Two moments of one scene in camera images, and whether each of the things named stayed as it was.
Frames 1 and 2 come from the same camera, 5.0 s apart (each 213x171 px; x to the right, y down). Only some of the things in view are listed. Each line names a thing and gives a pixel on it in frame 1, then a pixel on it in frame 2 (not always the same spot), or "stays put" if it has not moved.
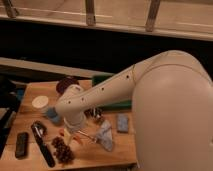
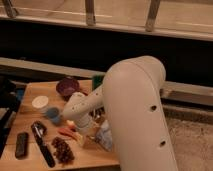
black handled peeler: x=39 y=130 stays put
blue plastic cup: x=52 y=114 stays put
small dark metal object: x=95 y=112 stays put
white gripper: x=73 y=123 -> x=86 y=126
